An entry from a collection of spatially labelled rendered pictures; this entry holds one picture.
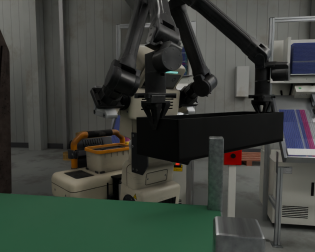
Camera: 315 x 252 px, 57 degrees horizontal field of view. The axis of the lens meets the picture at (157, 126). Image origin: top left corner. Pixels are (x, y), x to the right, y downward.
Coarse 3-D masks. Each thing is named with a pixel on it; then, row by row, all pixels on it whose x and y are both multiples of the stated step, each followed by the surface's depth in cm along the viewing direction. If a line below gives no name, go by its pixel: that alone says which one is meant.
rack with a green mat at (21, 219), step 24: (216, 144) 58; (216, 168) 59; (216, 192) 59; (0, 216) 57; (24, 216) 57; (48, 216) 57; (72, 216) 57; (96, 216) 57; (120, 216) 57; (144, 216) 57; (168, 216) 57; (192, 216) 57; (216, 216) 20; (0, 240) 47; (24, 240) 47; (48, 240) 47; (72, 240) 47; (96, 240) 47; (120, 240) 47; (144, 240) 47; (168, 240) 47; (192, 240) 47; (216, 240) 17; (240, 240) 17; (264, 240) 17
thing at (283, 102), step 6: (276, 96) 268; (282, 96) 267; (288, 96) 266; (276, 102) 263; (282, 102) 262; (288, 102) 261; (294, 102) 261; (300, 102) 260; (306, 102) 259; (282, 108) 258; (288, 108) 257; (294, 108) 256; (300, 108) 255; (306, 108) 254; (312, 114) 249
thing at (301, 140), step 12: (288, 120) 247; (300, 120) 245; (312, 120) 244; (288, 132) 238; (300, 132) 237; (312, 132) 236; (288, 144) 231; (300, 144) 229; (312, 144) 228; (312, 156) 221
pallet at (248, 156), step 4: (244, 152) 569; (248, 152) 569; (252, 152) 569; (256, 152) 569; (244, 156) 531; (248, 156) 535; (252, 156) 534; (256, 156) 534; (244, 160) 505; (248, 160) 504; (252, 160) 504; (256, 160) 503; (224, 164) 510; (248, 164) 505
